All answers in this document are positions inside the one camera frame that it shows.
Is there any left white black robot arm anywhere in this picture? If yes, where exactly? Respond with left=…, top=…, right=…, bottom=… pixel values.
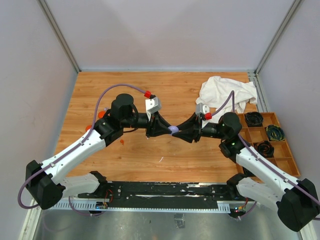
left=23, top=91, right=171, bottom=210

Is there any white crumpled cloth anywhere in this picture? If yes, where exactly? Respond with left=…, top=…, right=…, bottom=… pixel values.
left=195, top=76, right=258, bottom=123

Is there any purple earbud charging case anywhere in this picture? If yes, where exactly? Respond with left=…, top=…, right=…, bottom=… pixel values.
left=168, top=125, right=180, bottom=135

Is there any orange charging case lower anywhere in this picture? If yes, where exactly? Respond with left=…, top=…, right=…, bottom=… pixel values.
left=85, top=125, right=92, bottom=132

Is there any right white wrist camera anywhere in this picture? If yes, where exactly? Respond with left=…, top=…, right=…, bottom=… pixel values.
left=195, top=103, right=212, bottom=120

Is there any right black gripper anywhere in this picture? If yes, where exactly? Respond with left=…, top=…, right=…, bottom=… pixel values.
left=172, top=113, right=227, bottom=143

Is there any black coiled cable top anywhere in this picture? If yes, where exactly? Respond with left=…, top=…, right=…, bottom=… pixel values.
left=244, top=111, right=265, bottom=127

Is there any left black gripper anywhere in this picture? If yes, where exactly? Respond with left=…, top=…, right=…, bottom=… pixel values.
left=122, top=111, right=172, bottom=138

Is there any blue yellow coiled cable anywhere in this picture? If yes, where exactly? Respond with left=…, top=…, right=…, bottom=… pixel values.
left=264, top=124, right=286, bottom=142

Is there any black coiled cable middle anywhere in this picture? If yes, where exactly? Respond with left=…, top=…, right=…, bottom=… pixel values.
left=253, top=140, right=275, bottom=159

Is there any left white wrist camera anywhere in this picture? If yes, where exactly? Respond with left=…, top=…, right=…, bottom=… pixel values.
left=145, top=97, right=162, bottom=114

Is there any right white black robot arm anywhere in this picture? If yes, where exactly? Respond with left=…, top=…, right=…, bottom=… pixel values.
left=169, top=112, right=320, bottom=232

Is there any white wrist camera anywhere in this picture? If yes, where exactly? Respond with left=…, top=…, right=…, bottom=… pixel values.
left=195, top=103, right=212, bottom=120
left=145, top=97, right=162, bottom=114

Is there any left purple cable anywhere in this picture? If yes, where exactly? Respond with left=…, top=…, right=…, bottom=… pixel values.
left=17, top=83, right=151, bottom=227

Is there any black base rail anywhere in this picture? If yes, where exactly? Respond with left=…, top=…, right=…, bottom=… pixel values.
left=77, top=181, right=246, bottom=210

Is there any wooden compartment tray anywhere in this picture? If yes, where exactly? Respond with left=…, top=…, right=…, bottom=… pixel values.
left=238, top=112, right=301, bottom=177

